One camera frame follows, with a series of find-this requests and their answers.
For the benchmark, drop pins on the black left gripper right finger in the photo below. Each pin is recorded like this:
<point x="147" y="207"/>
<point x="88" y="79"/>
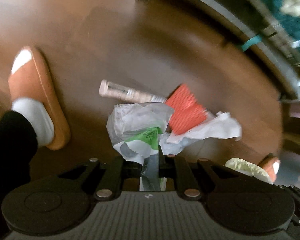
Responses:
<point x="177" y="168"/>

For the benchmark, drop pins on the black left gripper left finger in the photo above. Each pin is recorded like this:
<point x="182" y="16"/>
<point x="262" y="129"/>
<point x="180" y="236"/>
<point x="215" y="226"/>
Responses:
<point x="110" y="186"/>

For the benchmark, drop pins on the white green plastic bag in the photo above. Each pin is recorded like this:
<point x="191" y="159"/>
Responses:
<point x="135" y="130"/>

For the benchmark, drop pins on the red foam net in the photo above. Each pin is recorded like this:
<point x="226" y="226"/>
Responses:
<point x="188" y="113"/>

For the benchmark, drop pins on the clear plastic tube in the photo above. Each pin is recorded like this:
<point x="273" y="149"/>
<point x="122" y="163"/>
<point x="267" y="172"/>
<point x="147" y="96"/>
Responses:
<point x="112" y="90"/>

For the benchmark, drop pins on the white sock foot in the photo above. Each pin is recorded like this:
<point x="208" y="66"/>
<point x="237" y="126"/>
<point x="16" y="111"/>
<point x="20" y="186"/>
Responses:
<point x="35" y="112"/>

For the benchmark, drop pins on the orange slipper right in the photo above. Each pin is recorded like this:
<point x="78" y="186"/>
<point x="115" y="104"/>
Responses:
<point x="271" y="165"/>

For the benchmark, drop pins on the orange slipper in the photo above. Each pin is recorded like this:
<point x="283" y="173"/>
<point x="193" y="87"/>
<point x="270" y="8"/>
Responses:
<point x="271" y="165"/>
<point x="30" y="78"/>

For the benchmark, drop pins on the orange slipper left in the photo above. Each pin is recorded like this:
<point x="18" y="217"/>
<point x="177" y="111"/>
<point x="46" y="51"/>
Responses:
<point x="30" y="78"/>

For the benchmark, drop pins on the grey bed frame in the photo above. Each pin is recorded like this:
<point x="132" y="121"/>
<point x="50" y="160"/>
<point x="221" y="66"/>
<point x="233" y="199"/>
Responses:
<point x="259" y="34"/>

